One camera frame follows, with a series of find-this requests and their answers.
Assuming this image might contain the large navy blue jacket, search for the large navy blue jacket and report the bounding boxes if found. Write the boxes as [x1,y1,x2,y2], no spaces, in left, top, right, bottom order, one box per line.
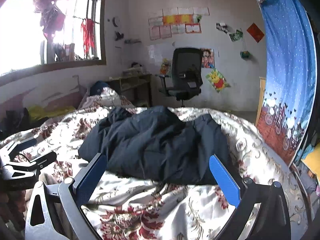
[78,106,231,185]

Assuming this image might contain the yellow cloth on bed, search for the yellow cloth on bed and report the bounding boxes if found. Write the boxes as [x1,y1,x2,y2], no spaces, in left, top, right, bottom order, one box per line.
[27,105,76,121]

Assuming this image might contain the white floral bed quilt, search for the white floral bed quilt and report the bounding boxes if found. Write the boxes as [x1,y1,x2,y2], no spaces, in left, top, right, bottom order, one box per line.
[1,88,309,239]

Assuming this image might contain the dark blue pillow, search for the dark blue pillow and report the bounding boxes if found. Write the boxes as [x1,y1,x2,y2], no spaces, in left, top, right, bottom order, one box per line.
[89,81,109,96]

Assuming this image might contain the wooden desk with shelves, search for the wooden desk with shelves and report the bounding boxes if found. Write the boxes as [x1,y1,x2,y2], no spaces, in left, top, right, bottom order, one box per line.
[106,74,153,107]

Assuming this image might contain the red garment hanging outside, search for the red garment hanging outside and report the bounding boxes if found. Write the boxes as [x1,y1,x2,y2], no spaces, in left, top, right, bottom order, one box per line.
[81,18,95,55]

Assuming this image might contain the Winnie the Pooh poster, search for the Winnie the Pooh poster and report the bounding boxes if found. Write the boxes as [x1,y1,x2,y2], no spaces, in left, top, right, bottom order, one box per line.
[206,68,231,93]

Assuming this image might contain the black office chair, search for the black office chair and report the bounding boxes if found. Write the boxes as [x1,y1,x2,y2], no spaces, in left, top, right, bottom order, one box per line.
[157,47,203,107]

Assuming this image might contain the blue cartoon door curtain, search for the blue cartoon door curtain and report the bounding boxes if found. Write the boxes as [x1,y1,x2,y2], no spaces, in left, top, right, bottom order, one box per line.
[257,0,317,165]

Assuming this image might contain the cartoon character poster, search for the cartoon character poster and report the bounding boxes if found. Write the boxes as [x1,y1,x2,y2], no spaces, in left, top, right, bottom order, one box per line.
[201,48,215,68]

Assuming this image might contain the window with wooden frame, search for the window with wooden frame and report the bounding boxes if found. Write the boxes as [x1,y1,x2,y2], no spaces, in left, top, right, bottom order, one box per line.
[1,0,106,86]

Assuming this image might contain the green hanging wall pouch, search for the green hanging wall pouch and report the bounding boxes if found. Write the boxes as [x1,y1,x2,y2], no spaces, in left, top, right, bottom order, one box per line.
[240,35,251,60]

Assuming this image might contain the red square wall paper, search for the red square wall paper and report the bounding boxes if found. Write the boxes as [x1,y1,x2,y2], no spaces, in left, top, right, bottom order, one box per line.
[247,23,265,43]

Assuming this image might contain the paper certificates on wall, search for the paper certificates on wall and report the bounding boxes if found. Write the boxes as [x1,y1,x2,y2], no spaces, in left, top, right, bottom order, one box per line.
[148,7,210,41]

